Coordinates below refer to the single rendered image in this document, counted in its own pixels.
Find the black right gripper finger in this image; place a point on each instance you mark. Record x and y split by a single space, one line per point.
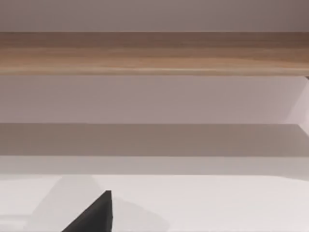
97 215

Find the wooden shelf board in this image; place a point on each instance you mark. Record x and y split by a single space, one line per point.
154 54

